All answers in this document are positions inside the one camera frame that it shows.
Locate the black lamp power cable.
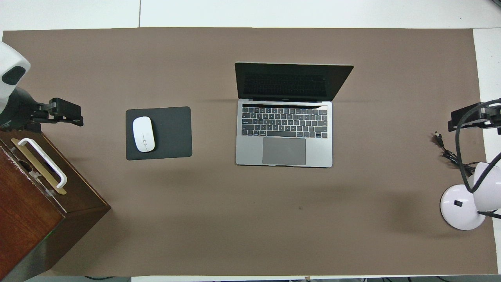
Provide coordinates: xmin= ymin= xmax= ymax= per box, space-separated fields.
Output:
xmin=432 ymin=132 xmax=479 ymax=177

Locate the white computer mouse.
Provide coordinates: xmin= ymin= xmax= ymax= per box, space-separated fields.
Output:
xmin=132 ymin=116 xmax=156 ymax=153

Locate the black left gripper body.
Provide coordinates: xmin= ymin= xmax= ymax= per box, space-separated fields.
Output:
xmin=0 ymin=87 xmax=50 ymax=133

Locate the silver laptop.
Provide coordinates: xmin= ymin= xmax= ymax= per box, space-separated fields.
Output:
xmin=234 ymin=62 xmax=355 ymax=169

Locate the white desk lamp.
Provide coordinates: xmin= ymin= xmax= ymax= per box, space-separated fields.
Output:
xmin=440 ymin=162 xmax=501 ymax=231

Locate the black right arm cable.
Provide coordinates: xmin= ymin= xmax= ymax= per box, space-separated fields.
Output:
xmin=455 ymin=99 xmax=501 ymax=193

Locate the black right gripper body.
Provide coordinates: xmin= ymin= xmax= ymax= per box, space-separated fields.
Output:
xmin=482 ymin=103 xmax=501 ymax=136

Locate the brass handle plate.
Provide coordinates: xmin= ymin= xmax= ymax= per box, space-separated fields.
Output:
xmin=11 ymin=138 xmax=67 ymax=195

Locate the brown table mat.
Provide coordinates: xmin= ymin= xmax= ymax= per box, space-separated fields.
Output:
xmin=2 ymin=27 xmax=498 ymax=277

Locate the white box handle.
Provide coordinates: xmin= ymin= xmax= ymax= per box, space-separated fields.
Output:
xmin=17 ymin=138 xmax=68 ymax=190

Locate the black mouse pad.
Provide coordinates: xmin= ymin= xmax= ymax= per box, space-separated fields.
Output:
xmin=125 ymin=106 xmax=193 ymax=161

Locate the dark brown wooden box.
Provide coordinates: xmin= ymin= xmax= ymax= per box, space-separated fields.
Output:
xmin=0 ymin=127 xmax=112 ymax=282

